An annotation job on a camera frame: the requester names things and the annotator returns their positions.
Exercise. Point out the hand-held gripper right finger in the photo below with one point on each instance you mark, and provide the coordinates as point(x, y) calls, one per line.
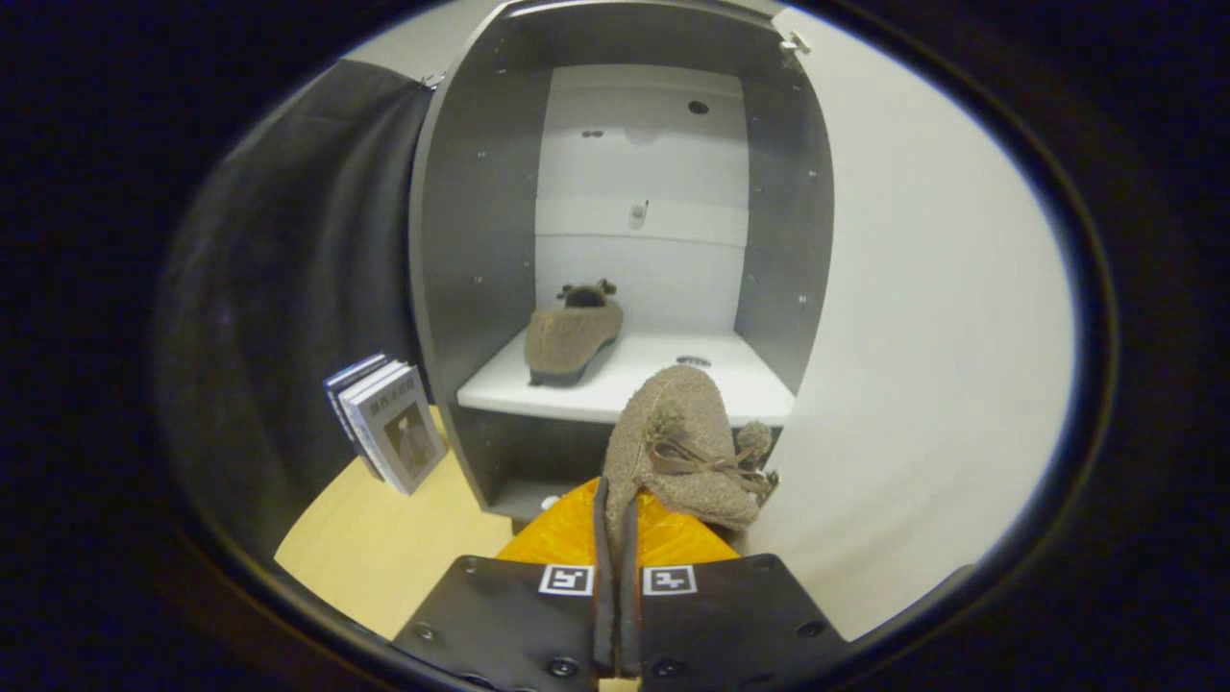
point(629, 596)

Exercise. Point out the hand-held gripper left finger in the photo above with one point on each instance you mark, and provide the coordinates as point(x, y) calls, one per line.
point(603, 596)

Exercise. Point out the brown fuzzy shoe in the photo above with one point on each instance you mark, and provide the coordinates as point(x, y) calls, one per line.
point(673, 404)
point(572, 336)

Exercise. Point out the grey shoe cabinet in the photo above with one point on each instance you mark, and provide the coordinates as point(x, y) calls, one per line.
point(471, 240)

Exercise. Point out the white shoe cabinet door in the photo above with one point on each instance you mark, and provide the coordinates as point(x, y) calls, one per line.
point(913, 288)

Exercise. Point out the white cabinet shelf board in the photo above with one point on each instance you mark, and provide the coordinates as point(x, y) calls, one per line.
point(673, 370)

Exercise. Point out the metal door hinge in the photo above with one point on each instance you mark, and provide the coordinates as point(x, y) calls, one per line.
point(796, 42)

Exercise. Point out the white book with figure cover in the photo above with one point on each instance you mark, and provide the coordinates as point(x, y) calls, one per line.
point(404, 432)

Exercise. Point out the dark blue book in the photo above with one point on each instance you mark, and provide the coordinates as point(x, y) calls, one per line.
point(338, 384)

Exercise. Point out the black backdrop cloth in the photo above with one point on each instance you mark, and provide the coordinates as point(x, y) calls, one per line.
point(288, 288)

